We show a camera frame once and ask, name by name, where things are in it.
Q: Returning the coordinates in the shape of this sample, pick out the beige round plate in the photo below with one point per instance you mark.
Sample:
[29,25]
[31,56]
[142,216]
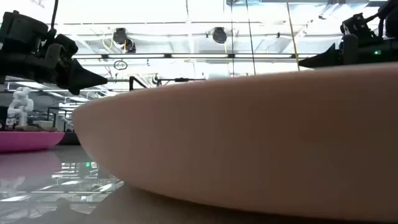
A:
[233,140]

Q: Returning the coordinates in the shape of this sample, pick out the black background table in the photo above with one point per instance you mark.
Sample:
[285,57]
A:
[56,109]

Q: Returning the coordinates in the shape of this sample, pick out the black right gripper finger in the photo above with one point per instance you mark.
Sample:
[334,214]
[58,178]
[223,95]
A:
[326,57]

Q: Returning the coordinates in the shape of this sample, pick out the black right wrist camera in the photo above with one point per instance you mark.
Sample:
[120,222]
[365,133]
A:
[357,26]

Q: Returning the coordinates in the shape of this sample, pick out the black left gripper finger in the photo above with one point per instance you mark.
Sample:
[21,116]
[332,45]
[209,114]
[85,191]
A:
[82,79]

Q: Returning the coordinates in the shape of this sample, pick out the white humanoid robot figure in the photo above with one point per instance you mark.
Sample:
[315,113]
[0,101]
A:
[20,105]

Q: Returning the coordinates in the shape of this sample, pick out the pink round plate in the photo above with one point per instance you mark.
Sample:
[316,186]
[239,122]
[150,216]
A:
[28,141]

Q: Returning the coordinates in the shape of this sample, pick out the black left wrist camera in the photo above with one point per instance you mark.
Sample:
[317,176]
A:
[23,31]

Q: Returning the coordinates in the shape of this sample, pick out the black metal table frame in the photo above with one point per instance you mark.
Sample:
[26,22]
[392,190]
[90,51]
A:
[132,83]

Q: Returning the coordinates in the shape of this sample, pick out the long ceiling light strip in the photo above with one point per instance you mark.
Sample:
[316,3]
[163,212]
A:
[199,56]

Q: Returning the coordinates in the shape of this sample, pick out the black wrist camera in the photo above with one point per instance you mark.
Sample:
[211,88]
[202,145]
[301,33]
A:
[23,31]
[357,26]

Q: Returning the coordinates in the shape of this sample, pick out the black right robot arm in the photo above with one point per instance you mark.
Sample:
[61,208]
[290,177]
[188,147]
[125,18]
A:
[390,17]

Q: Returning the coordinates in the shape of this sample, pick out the white glossy table sheet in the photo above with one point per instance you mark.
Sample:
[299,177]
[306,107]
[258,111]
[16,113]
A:
[31,186]

